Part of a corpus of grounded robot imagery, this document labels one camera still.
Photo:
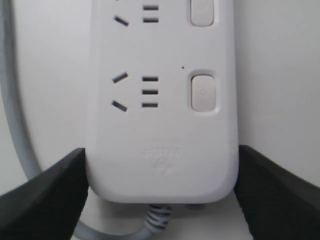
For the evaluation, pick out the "white five-outlet power strip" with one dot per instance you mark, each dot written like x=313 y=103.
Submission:
x=162 y=101

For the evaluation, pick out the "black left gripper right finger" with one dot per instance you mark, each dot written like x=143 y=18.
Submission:
x=276 y=204

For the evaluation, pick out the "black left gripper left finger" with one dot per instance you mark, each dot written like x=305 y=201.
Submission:
x=49 y=206

